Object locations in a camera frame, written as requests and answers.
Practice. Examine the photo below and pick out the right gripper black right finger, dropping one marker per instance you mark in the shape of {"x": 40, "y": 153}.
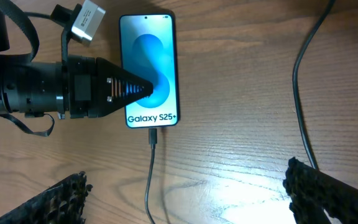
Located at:
{"x": 316, "y": 197}

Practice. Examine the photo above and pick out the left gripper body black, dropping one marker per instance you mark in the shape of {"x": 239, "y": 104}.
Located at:
{"x": 81, "y": 87}

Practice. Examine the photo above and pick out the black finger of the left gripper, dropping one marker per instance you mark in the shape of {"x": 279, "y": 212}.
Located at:
{"x": 117, "y": 88}

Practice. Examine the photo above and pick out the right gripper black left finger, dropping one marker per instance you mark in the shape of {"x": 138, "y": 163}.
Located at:
{"x": 60, "y": 204}

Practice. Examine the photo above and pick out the Galaxy S25+ smartphone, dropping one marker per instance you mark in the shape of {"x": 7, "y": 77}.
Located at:
{"x": 148, "y": 50}

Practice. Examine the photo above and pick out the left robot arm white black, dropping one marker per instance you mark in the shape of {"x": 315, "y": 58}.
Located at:
{"x": 26, "y": 86}

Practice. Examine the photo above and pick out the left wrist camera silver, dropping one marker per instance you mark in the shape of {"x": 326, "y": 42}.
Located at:
{"x": 87, "y": 22}

